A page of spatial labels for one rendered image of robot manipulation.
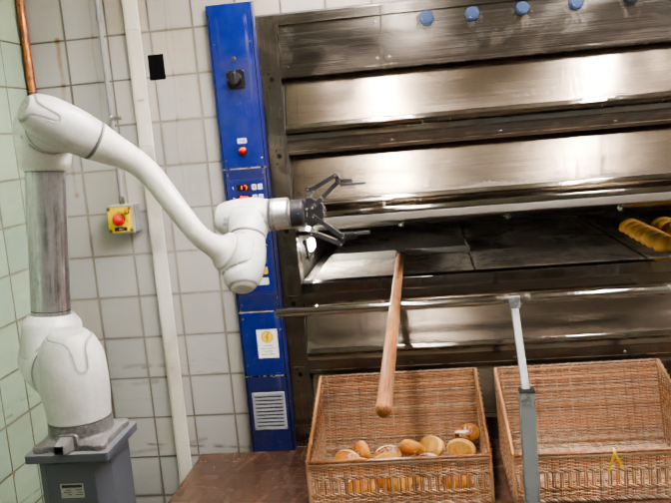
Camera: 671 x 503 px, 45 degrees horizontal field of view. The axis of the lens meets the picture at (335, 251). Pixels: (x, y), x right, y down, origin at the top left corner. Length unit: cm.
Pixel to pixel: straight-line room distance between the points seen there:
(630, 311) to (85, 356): 178
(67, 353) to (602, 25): 192
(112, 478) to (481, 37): 176
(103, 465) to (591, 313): 167
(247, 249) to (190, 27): 102
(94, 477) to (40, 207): 69
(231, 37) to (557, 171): 118
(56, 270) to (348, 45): 124
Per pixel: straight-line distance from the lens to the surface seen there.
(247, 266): 209
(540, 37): 279
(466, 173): 274
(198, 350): 297
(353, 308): 244
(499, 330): 282
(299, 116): 276
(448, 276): 279
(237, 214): 220
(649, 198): 269
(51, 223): 218
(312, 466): 247
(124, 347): 306
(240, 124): 278
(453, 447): 277
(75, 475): 207
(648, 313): 290
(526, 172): 275
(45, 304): 220
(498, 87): 275
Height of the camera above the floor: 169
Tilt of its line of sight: 8 degrees down
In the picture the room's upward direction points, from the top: 5 degrees counter-clockwise
